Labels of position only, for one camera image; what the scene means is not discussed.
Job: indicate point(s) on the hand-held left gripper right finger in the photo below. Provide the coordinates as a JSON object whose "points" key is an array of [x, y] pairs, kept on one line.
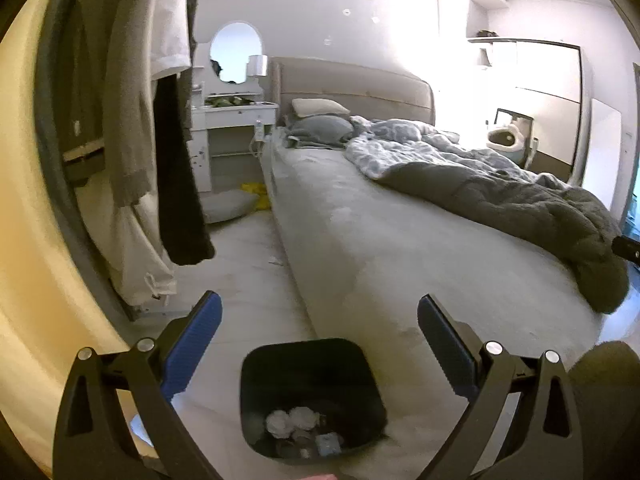
{"points": [[442, 345]]}

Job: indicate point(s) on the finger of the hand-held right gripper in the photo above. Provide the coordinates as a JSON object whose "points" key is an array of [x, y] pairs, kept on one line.
{"points": [[627, 249]]}

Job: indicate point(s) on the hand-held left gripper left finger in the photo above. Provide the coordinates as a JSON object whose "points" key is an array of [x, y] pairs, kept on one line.
{"points": [[197, 340]]}

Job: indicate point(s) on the black trash bin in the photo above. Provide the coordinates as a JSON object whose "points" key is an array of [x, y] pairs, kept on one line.
{"points": [[310, 370]]}

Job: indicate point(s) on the blue white tissue packet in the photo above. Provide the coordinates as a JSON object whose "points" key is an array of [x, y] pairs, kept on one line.
{"points": [[327, 442]]}

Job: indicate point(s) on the person's right forearm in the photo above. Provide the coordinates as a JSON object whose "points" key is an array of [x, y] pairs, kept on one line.
{"points": [[605, 410]]}

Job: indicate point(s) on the white clothes rack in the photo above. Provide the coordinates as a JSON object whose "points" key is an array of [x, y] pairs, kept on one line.
{"points": [[150, 306]]}

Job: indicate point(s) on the grey bed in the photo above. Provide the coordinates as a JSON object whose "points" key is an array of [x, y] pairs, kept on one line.
{"points": [[400, 260]]}

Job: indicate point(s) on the white panel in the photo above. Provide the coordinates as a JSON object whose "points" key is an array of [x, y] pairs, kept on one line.
{"points": [[602, 155]]}

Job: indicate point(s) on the dark grey fleece blanket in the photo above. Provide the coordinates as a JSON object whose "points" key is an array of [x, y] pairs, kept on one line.
{"points": [[525, 210]]}

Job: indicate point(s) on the small paper scrap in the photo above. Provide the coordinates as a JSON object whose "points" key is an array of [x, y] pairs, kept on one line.
{"points": [[275, 261]]}

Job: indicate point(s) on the grey cushioned stool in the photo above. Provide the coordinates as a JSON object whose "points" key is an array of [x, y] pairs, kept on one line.
{"points": [[222, 207]]}

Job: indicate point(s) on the yellow bag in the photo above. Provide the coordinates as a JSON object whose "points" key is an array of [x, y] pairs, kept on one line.
{"points": [[257, 195]]}

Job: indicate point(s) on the white cat bed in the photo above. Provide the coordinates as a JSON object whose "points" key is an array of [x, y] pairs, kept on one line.
{"points": [[505, 137]]}

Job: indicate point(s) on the wardrobe with sliding doors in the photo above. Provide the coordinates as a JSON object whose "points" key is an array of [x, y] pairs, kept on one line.
{"points": [[545, 100]]}

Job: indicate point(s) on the blue patterned duvet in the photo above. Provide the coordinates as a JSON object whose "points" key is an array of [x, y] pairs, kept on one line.
{"points": [[425, 150]]}

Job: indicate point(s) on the white power strip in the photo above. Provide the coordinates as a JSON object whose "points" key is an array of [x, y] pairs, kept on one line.
{"points": [[259, 132]]}

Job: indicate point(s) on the white dressing table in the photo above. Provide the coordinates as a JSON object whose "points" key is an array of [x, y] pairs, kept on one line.
{"points": [[235, 115]]}

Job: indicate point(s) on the beige knit cardigan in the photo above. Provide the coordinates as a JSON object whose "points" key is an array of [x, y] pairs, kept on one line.
{"points": [[130, 110]]}

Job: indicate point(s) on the green items on table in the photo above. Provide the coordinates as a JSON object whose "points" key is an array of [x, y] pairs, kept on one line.
{"points": [[227, 101]]}

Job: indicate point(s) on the grey pillow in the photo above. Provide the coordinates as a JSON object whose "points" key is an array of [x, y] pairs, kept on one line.
{"points": [[317, 130]]}

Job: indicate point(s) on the dark items on shelf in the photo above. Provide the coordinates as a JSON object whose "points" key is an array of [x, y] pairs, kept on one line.
{"points": [[487, 34]]}

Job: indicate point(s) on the beige pillow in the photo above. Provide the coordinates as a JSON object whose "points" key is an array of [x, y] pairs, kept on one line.
{"points": [[320, 107]]}

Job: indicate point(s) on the silver table lamp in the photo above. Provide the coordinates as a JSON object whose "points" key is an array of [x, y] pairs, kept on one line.
{"points": [[257, 65]]}

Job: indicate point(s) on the grey hanging coat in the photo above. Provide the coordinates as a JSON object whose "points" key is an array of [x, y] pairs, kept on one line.
{"points": [[75, 85]]}

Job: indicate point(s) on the oval mirror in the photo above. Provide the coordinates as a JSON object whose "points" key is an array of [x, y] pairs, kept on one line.
{"points": [[232, 52]]}

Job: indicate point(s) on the white t-shirt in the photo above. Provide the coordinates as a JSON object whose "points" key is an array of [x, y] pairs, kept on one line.
{"points": [[167, 10]]}

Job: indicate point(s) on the grey door frame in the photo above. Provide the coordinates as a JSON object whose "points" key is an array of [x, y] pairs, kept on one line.
{"points": [[636, 110]]}

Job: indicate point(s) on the grey wall lamp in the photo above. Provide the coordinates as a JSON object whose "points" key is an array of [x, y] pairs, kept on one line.
{"points": [[484, 57]]}

